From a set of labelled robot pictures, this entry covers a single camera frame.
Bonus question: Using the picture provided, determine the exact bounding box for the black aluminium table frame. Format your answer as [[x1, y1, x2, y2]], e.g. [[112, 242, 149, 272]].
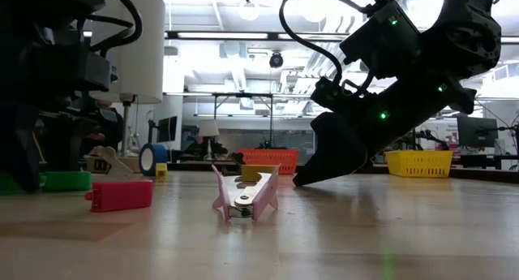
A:
[[165, 161, 519, 183]]

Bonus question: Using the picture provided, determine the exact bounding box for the orange plastic basket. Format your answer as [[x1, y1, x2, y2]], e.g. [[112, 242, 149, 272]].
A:
[[237, 148, 301, 176]]

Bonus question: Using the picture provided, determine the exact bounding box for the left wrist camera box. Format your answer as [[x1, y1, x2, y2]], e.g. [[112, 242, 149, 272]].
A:
[[75, 47, 119, 93]]

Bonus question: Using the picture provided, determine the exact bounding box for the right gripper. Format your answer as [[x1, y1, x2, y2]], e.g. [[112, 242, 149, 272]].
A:
[[292, 68, 447, 187]]

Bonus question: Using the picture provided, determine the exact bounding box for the dark blue tape roll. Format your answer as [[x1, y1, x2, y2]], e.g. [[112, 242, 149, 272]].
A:
[[138, 143, 169, 177]]

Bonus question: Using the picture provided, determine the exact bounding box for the pink staple remover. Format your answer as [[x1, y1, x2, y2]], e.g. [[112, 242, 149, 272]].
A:
[[211, 162, 282, 223]]

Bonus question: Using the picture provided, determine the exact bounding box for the small green stapler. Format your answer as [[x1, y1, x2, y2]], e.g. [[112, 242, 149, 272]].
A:
[[41, 170, 93, 193]]

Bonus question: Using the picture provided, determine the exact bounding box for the long ceiling light strip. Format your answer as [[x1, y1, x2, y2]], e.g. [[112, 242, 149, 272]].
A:
[[177, 31, 269, 40]]

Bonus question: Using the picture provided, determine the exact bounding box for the yellow plastic basket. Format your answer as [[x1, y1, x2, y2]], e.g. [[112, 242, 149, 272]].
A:
[[384, 149, 454, 179]]

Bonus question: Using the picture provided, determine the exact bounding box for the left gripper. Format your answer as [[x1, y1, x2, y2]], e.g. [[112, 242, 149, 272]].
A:
[[0, 36, 88, 192]]

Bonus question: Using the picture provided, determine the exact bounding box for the black dome ceiling camera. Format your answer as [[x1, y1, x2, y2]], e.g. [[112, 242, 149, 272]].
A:
[[268, 51, 285, 70]]

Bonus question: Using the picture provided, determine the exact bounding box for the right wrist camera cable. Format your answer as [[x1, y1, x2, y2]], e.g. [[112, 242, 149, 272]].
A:
[[278, 0, 372, 94]]

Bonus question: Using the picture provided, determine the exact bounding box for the black metal rack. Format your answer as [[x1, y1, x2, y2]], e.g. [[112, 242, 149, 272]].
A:
[[210, 92, 275, 149]]

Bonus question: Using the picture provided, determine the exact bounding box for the small red stapler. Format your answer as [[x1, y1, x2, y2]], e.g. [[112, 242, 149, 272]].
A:
[[84, 179, 155, 213]]

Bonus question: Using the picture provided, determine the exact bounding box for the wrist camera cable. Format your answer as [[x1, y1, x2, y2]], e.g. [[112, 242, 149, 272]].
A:
[[278, 0, 372, 94], [79, 0, 144, 54]]

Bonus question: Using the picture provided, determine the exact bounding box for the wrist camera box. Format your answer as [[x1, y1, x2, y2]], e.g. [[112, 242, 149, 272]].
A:
[[75, 47, 119, 93], [339, 0, 422, 80]]

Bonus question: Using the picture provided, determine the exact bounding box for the white staple remover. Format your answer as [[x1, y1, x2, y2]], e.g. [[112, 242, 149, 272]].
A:
[[91, 144, 134, 179]]

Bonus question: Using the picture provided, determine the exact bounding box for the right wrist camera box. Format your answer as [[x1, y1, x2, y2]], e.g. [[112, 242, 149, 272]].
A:
[[339, 0, 422, 80]]

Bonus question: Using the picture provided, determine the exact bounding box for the black monitor on arm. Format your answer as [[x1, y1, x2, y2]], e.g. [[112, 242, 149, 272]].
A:
[[146, 115, 178, 151]]

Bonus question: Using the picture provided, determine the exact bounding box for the large black monitor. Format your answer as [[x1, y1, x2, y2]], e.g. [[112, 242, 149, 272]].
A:
[[457, 116, 500, 149]]

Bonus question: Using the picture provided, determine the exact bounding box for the small white desk lamp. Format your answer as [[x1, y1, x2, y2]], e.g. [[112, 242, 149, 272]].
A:
[[197, 118, 221, 162]]

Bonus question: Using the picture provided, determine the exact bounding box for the grey staple remover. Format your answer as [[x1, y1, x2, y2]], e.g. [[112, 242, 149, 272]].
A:
[[221, 151, 247, 176]]

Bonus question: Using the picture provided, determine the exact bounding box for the white lamp with wooden base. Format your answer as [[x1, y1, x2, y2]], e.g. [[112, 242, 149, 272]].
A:
[[87, 0, 166, 174]]

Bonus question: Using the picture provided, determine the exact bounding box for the round pendant light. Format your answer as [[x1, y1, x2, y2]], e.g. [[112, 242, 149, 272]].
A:
[[238, 0, 261, 22]]

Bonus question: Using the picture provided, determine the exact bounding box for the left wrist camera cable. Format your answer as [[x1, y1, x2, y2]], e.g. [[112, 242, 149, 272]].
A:
[[79, 0, 144, 54]]

